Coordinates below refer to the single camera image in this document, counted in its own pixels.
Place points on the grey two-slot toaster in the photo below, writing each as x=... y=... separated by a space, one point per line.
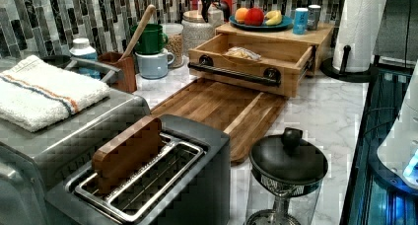
x=188 y=183

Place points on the white blue bottle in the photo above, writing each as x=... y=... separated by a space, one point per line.
x=81 y=49

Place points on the wooden cutting board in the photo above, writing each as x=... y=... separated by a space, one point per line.
x=245 y=114

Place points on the yellow banana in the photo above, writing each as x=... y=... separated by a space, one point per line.
x=273 y=18

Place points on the bamboo drawer box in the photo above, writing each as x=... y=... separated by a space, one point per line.
x=295 y=56

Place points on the green mug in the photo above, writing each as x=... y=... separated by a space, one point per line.
x=152 y=41

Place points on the wooden spoon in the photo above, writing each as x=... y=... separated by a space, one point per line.
x=139 y=30

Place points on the blue can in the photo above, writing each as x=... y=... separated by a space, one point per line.
x=300 y=21

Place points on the glass jar with wooden lid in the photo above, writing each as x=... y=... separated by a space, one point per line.
x=195 y=30

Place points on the orange fruit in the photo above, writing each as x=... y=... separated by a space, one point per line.
x=240 y=15

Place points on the white paper towel roll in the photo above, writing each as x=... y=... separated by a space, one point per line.
x=359 y=27

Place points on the red apple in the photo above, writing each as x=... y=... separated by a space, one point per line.
x=254 y=17

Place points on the brown wooden utensil holder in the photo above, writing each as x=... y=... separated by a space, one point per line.
x=127 y=83

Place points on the black drawer handle bar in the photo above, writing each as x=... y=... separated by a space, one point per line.
x=270 y=77

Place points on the glass jar with grains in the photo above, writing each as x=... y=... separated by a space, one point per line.
x=175 y=42

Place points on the white striped folded towel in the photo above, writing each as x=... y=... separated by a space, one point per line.
x=35 y=94

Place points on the light blue mug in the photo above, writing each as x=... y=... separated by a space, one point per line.
x=154 y=66

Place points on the black paper towel holder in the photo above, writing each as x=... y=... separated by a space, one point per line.
x=343 y=75

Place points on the glass french press black lid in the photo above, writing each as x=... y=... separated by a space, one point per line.
x=286 y=178

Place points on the small brown wooden board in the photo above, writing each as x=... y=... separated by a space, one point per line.
x=127 y=152

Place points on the blue plate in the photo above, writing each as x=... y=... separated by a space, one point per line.
x=285 y=24

